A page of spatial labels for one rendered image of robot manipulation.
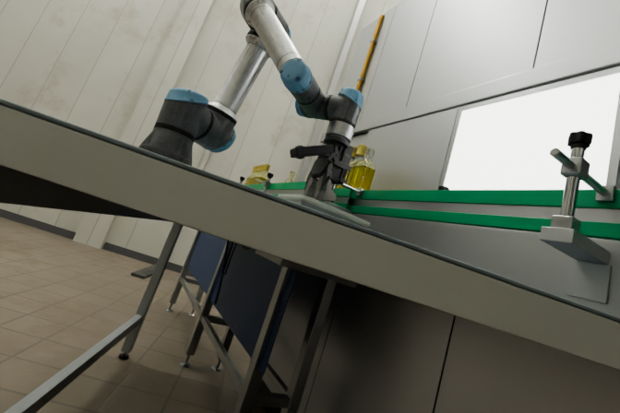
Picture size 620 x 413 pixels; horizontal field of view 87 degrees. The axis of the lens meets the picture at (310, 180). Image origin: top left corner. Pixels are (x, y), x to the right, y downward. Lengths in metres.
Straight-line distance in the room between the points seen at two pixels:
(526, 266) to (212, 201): 0.58
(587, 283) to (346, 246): 0.48
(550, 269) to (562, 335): 0.38
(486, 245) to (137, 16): 4.94
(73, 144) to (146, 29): 4.87
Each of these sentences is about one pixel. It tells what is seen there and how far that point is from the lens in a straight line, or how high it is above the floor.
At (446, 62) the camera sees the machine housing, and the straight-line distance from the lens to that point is 1.45.
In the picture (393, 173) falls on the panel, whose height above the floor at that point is 1.09.
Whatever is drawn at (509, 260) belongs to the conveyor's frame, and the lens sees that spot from 0.70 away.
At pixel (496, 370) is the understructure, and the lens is 0.94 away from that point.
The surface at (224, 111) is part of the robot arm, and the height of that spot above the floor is 1.06.
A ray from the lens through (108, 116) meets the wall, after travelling 4.73.
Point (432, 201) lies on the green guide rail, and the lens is 0.87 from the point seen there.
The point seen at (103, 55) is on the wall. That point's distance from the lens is 5.05.
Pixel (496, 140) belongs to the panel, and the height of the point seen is 1.18.
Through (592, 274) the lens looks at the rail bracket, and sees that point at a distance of 0.65.
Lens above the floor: 0.72
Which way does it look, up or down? 11 degrees up
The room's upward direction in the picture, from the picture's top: 19 degrees clockwise
